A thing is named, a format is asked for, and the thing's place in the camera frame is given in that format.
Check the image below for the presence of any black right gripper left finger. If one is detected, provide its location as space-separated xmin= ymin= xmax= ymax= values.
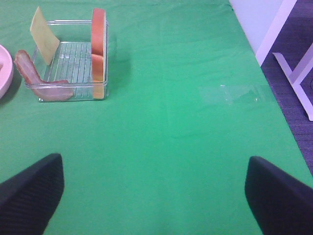
xmin=0 ymin=153 xmax=65 ymax=235

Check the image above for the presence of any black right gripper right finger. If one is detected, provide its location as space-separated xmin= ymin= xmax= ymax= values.
xmin=245 ymin=156 xmax=313 ymax=235

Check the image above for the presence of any bacon strip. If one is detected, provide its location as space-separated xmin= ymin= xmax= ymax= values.
xmin=14 ymin=50 xmax=74 ymax=101

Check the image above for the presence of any yellow cheese slice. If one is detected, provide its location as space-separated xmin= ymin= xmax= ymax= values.
xmin=30 ymin=6 xmax=60 ymax=65

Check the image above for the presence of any green tablecloth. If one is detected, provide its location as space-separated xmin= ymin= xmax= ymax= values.
xmin=0 ymin=0 xmax=313 ymax=235

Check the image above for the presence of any pink round plate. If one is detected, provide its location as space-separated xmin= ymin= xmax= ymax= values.
xmin=0 ymin=45 xmax=14 ymax=98

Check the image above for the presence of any right clear plastic tray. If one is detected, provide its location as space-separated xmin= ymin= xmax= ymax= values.
xmin=26 ymin=20 xmax=108 ymax=101

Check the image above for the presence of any right toast bread slice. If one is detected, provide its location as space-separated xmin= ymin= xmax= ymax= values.
xmin=91 ymin=8 xmax=107 ymax=99

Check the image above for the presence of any white table frame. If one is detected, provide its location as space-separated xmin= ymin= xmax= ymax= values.
xmin=261 ymin=0 xmax=313 ymax=121

